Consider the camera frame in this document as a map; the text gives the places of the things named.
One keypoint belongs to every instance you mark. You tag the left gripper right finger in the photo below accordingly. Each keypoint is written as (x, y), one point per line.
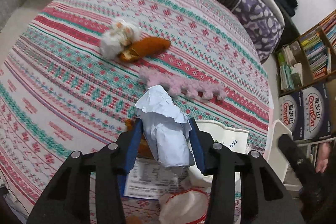
(264, 198)

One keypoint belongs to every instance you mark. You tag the upper Ganten water box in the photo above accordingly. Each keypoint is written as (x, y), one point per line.
(316, 112)

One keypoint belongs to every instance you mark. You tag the white plastic trash bin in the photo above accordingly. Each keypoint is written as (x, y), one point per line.
(277, 160)

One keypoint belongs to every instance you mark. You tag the torn red noodle cup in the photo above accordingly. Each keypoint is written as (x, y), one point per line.
(189, 206)

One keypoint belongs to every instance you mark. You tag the white leaf print wrapper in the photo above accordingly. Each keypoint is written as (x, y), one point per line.
(209, 142)

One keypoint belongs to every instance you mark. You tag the patterned striped tablecloth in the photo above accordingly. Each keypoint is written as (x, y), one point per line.
(58, 94)

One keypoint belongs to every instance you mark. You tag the wooden bookshelf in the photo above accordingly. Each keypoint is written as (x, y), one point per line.
(308, 59)

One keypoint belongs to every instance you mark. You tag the ganten water box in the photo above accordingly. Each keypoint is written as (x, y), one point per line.
(316, 112)
(292, 114)

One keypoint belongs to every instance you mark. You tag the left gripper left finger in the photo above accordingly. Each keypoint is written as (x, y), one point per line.
(66, 197)

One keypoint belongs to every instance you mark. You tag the white tissue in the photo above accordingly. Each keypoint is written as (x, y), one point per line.
(118, 37)

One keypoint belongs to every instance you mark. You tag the light blue paper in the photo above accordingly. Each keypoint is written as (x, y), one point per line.
(165, 127)

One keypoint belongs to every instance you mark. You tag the black storage bench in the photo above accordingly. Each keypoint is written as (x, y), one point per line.
(290, 32)

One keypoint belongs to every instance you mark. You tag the lower Ganten water box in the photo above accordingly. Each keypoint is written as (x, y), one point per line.
(292, 114)

